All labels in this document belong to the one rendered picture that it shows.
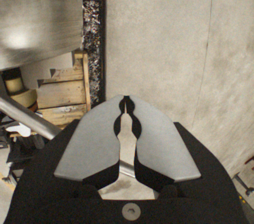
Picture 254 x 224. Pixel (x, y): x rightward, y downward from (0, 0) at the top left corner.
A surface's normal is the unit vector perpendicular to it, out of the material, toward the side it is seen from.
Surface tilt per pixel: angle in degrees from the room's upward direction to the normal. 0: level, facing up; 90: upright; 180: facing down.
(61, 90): 0
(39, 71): 8
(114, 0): 0
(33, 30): 35
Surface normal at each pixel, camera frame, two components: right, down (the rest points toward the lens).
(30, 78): 0.19, 0.48
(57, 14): 0.92, 0.22
